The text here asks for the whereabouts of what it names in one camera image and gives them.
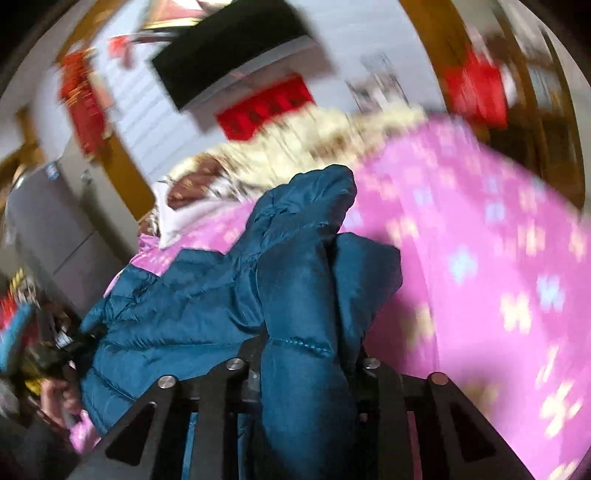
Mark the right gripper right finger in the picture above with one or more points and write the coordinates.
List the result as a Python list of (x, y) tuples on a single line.
[(414, 428)]

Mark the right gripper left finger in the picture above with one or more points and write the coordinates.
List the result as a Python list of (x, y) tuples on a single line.
[(183, 429)]

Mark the blue puffer jacket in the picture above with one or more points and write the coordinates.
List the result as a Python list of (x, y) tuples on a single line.
[(293, 274)]

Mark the person's left hand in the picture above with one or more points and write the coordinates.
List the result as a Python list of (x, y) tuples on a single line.
[(60, 402)]

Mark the pink floral bed sheet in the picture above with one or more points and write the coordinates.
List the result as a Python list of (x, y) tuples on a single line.
[(495, 286)]

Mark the white pillow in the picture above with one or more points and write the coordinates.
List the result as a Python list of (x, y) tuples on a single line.
[(172, 224)]

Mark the grey refrigerator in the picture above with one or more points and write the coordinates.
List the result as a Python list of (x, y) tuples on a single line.
[(71, 255)]

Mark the cream floral quilt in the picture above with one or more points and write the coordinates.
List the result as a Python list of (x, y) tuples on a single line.
[(308, 139)]

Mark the red calligraphy banner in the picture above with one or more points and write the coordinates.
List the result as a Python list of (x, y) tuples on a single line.
[(242, 120)]

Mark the red shopping bag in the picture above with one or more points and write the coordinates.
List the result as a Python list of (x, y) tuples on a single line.
[(476, 91)]

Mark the framed wedding photo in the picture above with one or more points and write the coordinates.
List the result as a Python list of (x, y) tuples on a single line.
[(380, 89)]

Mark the red tasselled wall hanging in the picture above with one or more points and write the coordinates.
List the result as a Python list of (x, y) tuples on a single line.
[(82, 102)]

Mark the black wall television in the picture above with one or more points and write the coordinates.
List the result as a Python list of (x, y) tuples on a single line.
[(234, 41)]

